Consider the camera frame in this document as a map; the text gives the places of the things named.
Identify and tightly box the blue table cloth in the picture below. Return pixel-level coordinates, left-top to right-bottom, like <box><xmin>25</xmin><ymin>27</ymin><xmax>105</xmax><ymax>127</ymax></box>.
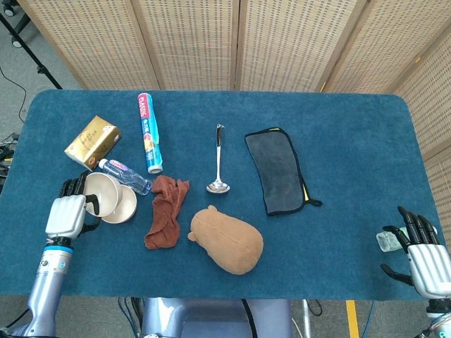
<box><xmin>0</xmin><ymin>89</ymin><xmax>448</xmax><ymax>302</ymax></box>

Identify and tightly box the tan plush toy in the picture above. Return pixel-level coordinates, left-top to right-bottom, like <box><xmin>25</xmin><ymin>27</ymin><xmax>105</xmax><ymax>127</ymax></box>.
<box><xmin>187</xmin><ymin>205</ymin><xmax>265</xmax><ymax>275</ymax></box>

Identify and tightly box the brown crumpled cloth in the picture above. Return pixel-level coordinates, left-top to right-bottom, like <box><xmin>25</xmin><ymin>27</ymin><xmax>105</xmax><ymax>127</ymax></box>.
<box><xmin>143</xmin><ymin>175</ymin><xmax>190</xmax><ymax>251</ymax></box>

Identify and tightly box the silver robot torso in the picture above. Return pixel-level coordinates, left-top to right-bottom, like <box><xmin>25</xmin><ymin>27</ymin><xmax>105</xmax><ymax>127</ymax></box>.
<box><xmin>140</xmin><ymin>297</ymin><xmax>293</xmax><ymax>338</ymax></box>

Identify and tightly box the black equipment pile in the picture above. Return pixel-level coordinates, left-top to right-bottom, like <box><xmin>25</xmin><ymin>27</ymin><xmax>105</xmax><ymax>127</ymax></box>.
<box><xmin>0</xmin><ymin>132</ymin><xmax>20</xmax><ymax>193</ymax></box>

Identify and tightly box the woven folding screen panel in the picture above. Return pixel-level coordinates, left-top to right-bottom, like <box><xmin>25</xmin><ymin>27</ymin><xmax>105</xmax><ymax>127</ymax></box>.
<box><xmin>235</xmin><ymin>0</ymin><xmax>371</xmax><ymax>93</ymax></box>
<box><xmin>132</xmin><ymin>0</ymin><xmax>242</xmax><ymax>92</ymax></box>
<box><xmin>16</xmin><ymin>0</ymin><xmax>161</xmax><ymax>91</ymax></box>
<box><xmin>394</xmin><ymin>45</ymin><xmax>451</xmax><ymax>247</ymax></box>
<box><xmin>319</xmin><ymin>0</ymin><xmax>451</xmax><ymax>96</ymax></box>

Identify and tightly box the plastic wrap roll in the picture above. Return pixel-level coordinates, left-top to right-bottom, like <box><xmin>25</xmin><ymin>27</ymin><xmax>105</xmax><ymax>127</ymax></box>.
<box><xmin>136</xmin><ymin>92</ymin><xmax>165</xmax><ymax>175</ymax></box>

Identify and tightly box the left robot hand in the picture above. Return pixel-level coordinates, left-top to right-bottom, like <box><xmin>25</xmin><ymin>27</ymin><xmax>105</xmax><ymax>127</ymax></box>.
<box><xmin>44</xmin><ymin>171</ymin><xmax>101</xmax><ymax>244</ymax></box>

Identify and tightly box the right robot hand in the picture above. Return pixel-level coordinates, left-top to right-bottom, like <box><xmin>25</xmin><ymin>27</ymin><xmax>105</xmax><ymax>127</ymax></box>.
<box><xmin>379</xmin><ymin>206</ymin><xmax>451</xmax><ymax>302</ymax></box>

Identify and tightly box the steel ladle black handle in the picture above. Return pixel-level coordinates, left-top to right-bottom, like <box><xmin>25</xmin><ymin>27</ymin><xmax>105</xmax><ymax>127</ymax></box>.
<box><xmin>206</xmin><ymin>123</ymin><xmax>231</xmax><ymax>194</ymax></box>

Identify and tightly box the grey towel black trim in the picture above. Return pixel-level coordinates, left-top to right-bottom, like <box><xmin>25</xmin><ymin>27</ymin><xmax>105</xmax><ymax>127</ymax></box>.
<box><xmin>244</xmin><ymin>127</ymin><xmax>323</xmax><ymax>217</ymax></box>

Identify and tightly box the yellow floor tape strip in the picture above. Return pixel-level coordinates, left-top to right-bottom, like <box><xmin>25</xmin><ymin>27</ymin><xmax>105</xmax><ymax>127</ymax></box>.
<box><xmin>345</xmin><ymin>299</ymin><xmax>361</xmax><ymax>338</ymax></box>

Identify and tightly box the black tripod stand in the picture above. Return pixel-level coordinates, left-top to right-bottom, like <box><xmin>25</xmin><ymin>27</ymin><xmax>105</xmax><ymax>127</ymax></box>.
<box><xmin>0</xmin><ymin>0</ymin><xmax>63</xmax><ymax>90</ymax></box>

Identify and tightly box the cream plastic bowl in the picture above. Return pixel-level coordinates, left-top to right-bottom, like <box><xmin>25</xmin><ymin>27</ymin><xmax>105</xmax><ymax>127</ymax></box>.
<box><xmin>101</xmin><ymin>184</ymin><xmax>138</xmax><ymax>225</ymax></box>
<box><xmin>83</xmin><ymin>172</ymin><xmax>121</xmax><ymax>218</ymax></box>

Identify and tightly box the small pale green object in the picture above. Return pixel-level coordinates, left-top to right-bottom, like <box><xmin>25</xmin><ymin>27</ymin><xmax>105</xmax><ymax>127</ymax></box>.
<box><xmin>376</xmin><ymin>230</ymin><xmax>409</xmax><ymax>253</ymax></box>

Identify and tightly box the thick black cable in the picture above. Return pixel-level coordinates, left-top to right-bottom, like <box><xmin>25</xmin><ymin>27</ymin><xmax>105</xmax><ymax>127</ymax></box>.
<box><xmin>240</xmin><ymin>298</ymin><xmax>264</xmax><ymax>338</ymax></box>

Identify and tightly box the clear plastic water bottle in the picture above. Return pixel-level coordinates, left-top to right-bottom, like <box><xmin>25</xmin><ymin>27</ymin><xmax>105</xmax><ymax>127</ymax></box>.
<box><xmin>97</xmin><ymin>158</ymin><xmax>153</xmax><ymax>196</ymax></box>

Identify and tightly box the gold tissue pack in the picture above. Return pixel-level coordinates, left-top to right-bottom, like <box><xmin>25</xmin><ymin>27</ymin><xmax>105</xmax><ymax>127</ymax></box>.
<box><xmin>63</xmin><ymin>115</ymin><xmax>123</xmax><ymax>172</ymax></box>

